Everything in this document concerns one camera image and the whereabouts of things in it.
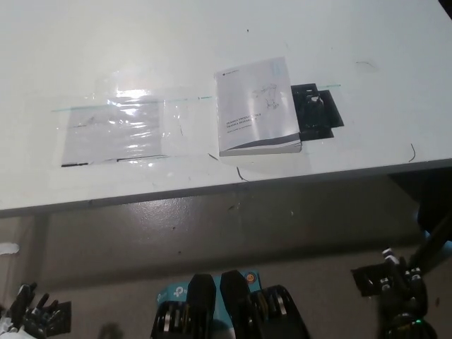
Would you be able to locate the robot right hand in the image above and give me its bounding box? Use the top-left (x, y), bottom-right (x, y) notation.
top-left (379, 248), bottom-right (430, 319)

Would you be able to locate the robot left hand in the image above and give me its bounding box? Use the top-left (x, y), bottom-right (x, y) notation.
top-left (0, 281), bottom-right (60, 337)

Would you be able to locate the white manual book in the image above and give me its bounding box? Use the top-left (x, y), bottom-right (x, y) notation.
top-left (213, 55), bottom-right (303, 158)

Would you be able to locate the small black floor photo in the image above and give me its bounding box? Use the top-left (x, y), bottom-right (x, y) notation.
top-left (44, 300), bottom-right (73, 335)

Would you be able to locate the large black floor photo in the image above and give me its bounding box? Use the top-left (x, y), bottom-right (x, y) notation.
top-left (350, 263), bottom-right (388, 299)

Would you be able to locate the teal router box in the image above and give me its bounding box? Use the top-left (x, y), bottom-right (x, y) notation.
top-left (155, 270), bottom-right (264, 339)

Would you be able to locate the clear plastic film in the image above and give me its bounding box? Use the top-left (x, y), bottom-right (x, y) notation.
top-left (49, 69), bottom-right (222, 171)

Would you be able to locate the dark table leg frame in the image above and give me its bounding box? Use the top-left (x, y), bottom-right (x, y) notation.
top-left (386, 160), bottom-right (452, 280)

